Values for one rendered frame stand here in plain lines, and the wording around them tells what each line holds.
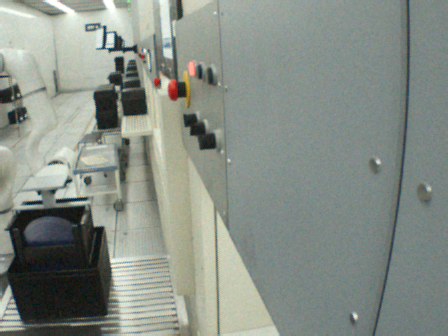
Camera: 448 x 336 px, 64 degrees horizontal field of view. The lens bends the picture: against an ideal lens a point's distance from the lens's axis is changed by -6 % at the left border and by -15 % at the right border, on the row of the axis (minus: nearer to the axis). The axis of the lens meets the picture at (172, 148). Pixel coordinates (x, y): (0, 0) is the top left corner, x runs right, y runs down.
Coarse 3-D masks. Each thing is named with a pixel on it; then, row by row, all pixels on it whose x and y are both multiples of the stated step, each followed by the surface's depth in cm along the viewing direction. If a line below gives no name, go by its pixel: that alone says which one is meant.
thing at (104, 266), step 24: (96, 240) 132; (96, 264) 134; (24, 288) 104; (48, 288) 105; (72, 288) 105; (96, 288) 106; (24, 312) 107; (48, 312) 107; (72, 312) 108; (96, 312) 108
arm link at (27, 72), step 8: (8, 48) 132; (8, 56) 124; (16, 56) 123; (24, 56) 124; (32, 56) 126; (8, 64) 124; (16, 64) 123; (24, 64) 123; (32, 64) 125; (0, 72) 133; (8, 72) 127; (16, 72) 124; (24, 72) 123; (32, 72) 125; (40, 72) 128; (24, 80) 124; (32, 80) 125; (40, 80) 127; (24, 88) 125; (32, 88) 125; (40, 88) 126
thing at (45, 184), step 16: (48, 176) 114; (64, 176) 113; (48, 192) 110; (16, 208) 111; (32, 208) 111; (48, 208) 112; (64, 208) 123; (80, 208) 124; (16, 224) 109; (80, 224) 104; (16, 240) 104; (80, 240) 106; (16, 256) 105; (32, 256) 105; (48, 256) 106; (64, 256) 106; (80, 256) 107
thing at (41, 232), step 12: (36, 228) 106; (48, 228) 106; (60, 228) 106; (24, 240) 107; (36, 240) 107; (48, 240) 107; (60, 240) 107; (72, 240) 108; (36, 264) 109; (48, 264) 109; (60, 264) 110; (72, 264) 110
